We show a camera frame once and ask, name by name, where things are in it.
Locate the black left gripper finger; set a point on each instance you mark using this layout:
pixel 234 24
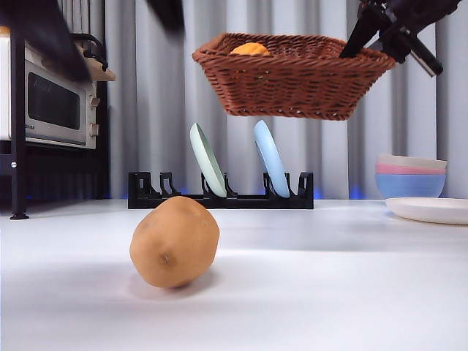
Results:
pixel 40 33
pixel 168 12

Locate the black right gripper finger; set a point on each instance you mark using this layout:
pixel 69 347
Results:
pixel 362 33

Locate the brown wicker basket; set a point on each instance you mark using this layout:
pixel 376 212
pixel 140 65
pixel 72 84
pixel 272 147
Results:
pixel 292 84

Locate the orange toy corn cob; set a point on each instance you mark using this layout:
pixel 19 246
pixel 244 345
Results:
pixel 250 49

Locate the brown toy potato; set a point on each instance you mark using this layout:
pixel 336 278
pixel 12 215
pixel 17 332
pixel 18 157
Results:
pixel 175 241

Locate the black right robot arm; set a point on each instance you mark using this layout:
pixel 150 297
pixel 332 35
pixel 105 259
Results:
pixel 428 9

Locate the wooden cutting board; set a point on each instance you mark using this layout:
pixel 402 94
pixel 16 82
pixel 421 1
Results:
pixel 100 73

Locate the silver toaster oven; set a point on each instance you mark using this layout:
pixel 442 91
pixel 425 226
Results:
pixel 55 106

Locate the grey pleated curtain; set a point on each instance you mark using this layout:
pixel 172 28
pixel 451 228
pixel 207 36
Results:
pixel 153 109

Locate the beige bowl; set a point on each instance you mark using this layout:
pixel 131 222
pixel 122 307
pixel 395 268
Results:
pixel 411 160

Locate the pink bowl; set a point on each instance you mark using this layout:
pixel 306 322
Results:
pixel 402 169

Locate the blue bowl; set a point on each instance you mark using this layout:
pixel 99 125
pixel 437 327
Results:
pixel 411 186

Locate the light blue plate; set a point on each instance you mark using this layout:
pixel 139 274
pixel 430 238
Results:
pixel 272 157

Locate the pale green plate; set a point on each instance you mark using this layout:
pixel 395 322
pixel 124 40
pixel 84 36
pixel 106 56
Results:
pixel 208 161

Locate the white plate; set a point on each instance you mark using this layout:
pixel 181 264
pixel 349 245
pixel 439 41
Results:
pixel 431 210

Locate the black dish rack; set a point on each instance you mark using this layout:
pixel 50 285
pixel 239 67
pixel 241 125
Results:
pixel 252 202

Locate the black metal shelf frame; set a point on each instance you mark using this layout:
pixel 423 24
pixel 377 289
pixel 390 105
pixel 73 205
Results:
pixel 18 153

